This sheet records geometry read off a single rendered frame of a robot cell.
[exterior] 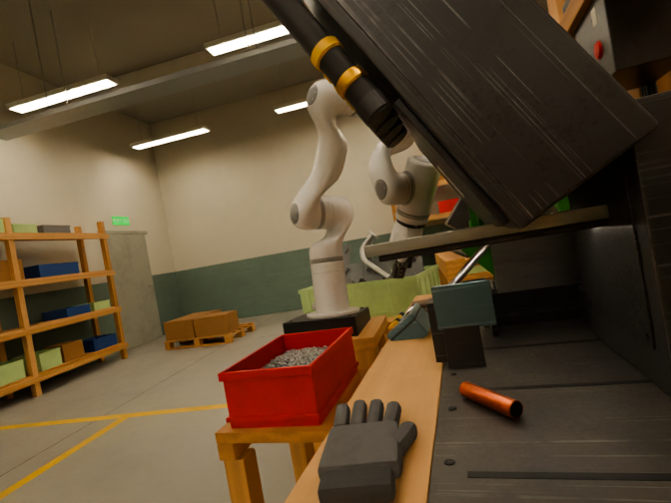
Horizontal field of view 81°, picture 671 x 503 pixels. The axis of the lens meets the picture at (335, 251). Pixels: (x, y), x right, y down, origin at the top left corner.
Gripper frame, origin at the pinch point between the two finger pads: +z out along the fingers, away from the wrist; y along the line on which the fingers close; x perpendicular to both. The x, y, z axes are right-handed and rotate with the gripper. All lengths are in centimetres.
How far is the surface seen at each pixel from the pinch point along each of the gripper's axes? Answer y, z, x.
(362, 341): -0.7, 26.3, -5.9
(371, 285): -54, 43, 16
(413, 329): 22.2, 1.6, -4.1
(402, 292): -44, 40, 27
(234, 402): 27, 15, -44
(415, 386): 46.3, -8.5, -16.0
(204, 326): -405, 363, -95
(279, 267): -619, 392, 40
